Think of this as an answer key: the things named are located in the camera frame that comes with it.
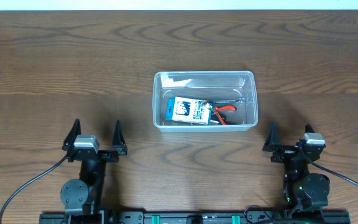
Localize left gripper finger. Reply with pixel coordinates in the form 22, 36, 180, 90
62, 119, 81, 151
112, 120, 127, 156

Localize silver ring wrench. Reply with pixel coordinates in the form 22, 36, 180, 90
205, 98, 246, 104

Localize red handled pliers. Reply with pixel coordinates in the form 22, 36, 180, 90
212, 105, 237, 114

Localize small steel claw hammer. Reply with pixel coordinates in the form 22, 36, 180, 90
211, 120, 239, 126

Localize blue white cardboard box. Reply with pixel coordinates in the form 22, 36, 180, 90
165, 96, 212, 125

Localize clear plastic storage container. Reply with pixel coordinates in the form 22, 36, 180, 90
152, 71, 258, 133

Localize yellow black screwdriver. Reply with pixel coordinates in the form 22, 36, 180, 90
211, 112, 226, 125

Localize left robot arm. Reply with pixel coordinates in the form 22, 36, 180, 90
60, 119, 128, 223

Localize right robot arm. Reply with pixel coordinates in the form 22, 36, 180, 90
262, 123, 330, 218

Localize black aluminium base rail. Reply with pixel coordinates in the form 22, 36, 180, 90
39, 210, 351, 224

